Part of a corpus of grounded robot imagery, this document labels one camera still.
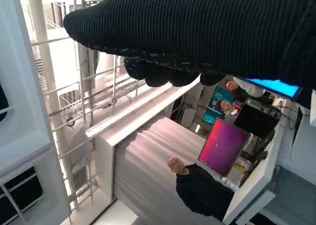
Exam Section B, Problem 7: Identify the white ceiling pipe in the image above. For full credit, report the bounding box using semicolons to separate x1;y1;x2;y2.
26;0;79;211

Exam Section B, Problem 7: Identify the person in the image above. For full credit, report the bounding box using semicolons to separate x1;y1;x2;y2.
167;157;235;221
225;78;276;104

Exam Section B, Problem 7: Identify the blue screen monitor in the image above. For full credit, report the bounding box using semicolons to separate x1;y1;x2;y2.
244;78;303;102

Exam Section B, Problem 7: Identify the pink screen monitor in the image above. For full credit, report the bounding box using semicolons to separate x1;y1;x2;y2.
197;118;250;178

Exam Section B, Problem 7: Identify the metal ceiling cable tray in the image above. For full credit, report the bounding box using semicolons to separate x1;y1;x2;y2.
46;69;139;211

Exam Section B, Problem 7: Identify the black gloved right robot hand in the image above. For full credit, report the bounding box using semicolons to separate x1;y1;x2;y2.
63;0;316;92

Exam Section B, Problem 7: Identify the teal banner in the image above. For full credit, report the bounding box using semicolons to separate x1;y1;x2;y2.
202;86;234;124

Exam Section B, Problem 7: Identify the dark screen monitor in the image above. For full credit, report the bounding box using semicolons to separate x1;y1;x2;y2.
233;103;282;138

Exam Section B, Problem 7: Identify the white desk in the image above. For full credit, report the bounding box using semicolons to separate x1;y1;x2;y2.
222;103;299;225

